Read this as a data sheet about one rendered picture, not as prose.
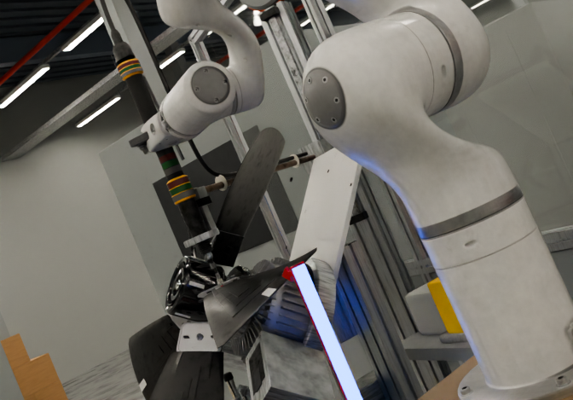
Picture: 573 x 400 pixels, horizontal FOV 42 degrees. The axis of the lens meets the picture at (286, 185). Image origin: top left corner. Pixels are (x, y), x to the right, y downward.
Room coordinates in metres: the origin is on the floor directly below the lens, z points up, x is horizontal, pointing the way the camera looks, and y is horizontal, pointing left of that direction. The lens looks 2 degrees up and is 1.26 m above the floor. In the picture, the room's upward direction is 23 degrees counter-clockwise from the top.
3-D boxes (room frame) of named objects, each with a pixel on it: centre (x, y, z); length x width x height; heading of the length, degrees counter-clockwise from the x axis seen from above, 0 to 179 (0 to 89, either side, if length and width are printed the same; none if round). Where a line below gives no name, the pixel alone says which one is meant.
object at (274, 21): (1.99, -0.14, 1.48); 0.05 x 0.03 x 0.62; 61
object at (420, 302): (1.82, -0.25, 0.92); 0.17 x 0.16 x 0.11; 116
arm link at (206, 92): (1.17, 0.07, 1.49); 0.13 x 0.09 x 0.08; 26
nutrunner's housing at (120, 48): (1.39, 0.19, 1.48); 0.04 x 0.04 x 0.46
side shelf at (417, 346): (1.74, -0.26, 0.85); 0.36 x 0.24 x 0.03; 26
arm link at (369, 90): (0.80, -0.14, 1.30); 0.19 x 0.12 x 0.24; 124
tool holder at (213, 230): (1.40, 0.18, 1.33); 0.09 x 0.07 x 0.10; 151
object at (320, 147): (1.94, -0.12, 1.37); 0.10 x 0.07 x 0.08; 151
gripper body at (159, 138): (1.30, 0.14, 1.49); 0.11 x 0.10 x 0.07; 26
